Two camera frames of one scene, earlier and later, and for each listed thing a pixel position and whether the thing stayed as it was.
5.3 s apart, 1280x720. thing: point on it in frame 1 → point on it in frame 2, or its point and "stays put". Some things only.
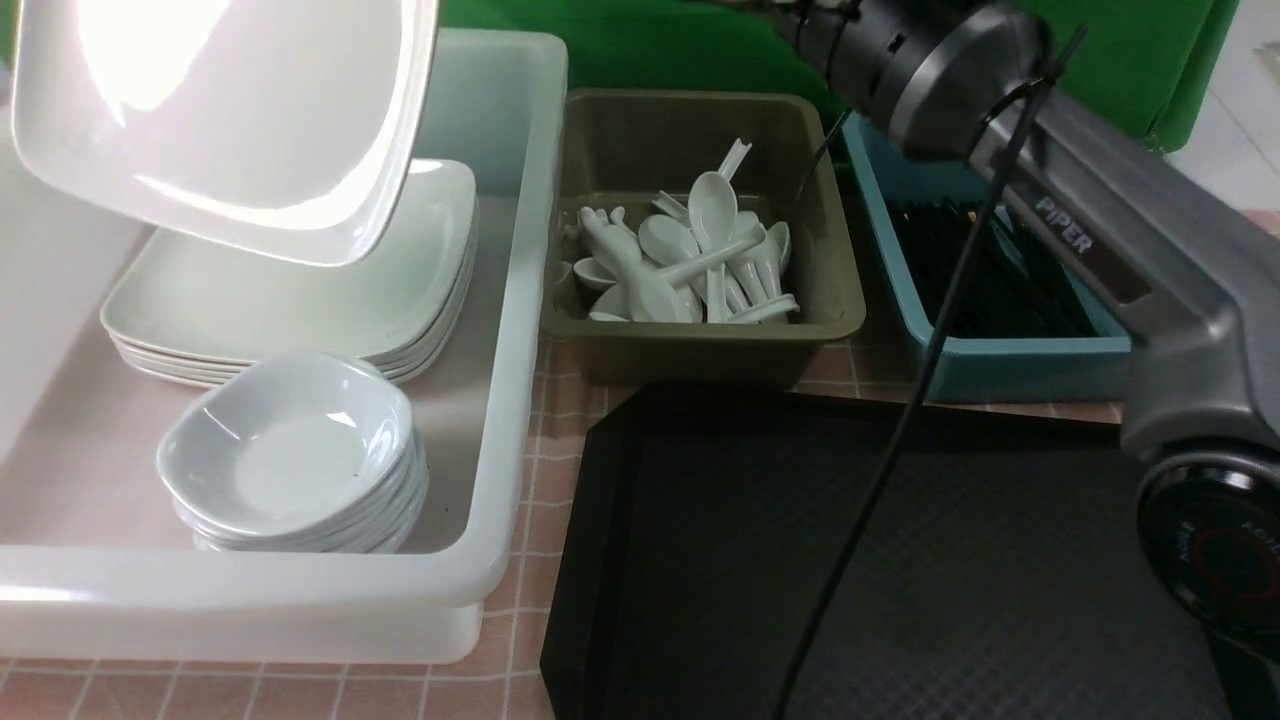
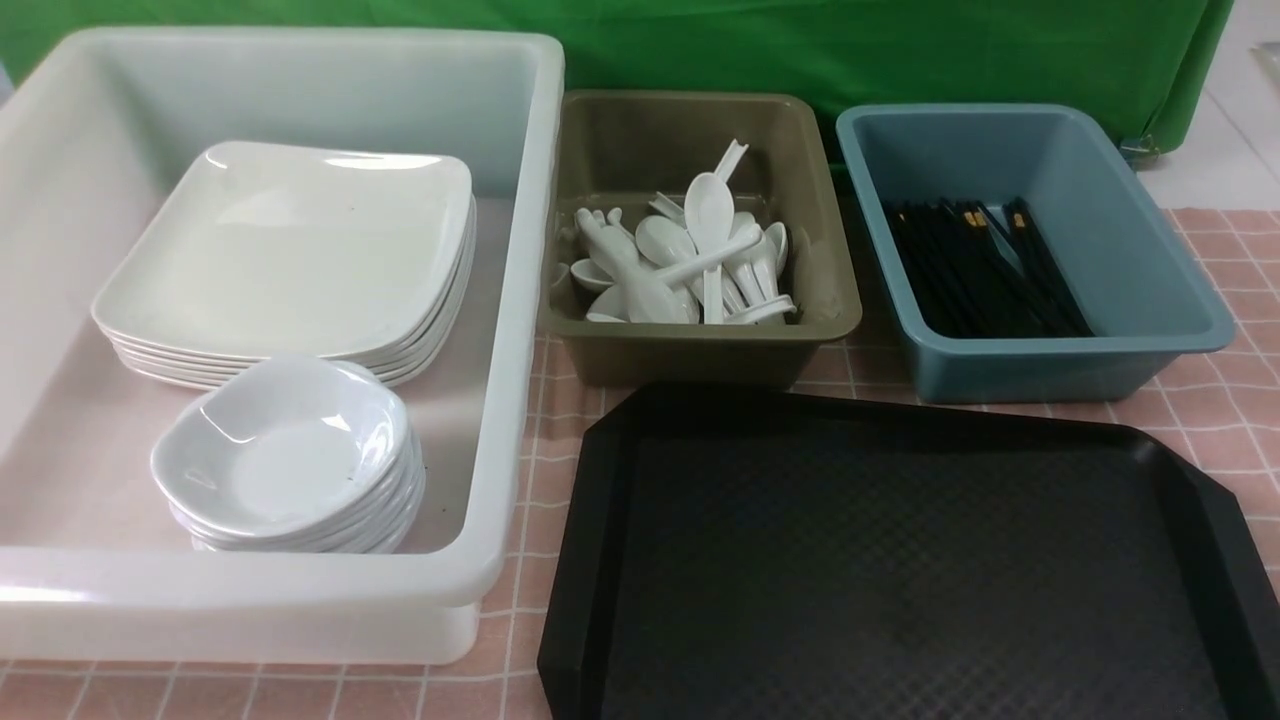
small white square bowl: (285, 443) stays put
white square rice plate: (273, 127) → (296, 250)
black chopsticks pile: (1013, 293) stays put
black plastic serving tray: (999, 571) stays put
